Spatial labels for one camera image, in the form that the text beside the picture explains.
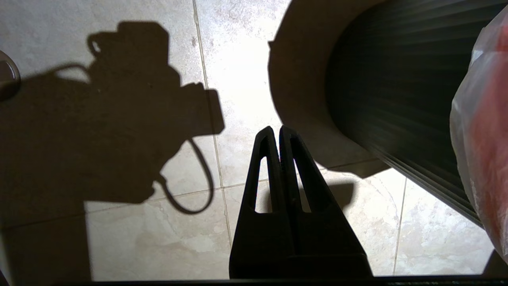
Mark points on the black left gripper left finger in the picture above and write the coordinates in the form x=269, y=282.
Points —
x=258, y=238

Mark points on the white plastic bag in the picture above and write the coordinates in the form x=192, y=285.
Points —
x=484, y=139

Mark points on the black round trash bin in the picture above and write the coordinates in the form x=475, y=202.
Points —
x=397, y=99

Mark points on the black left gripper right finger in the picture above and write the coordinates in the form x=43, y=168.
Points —
x=325, y=246

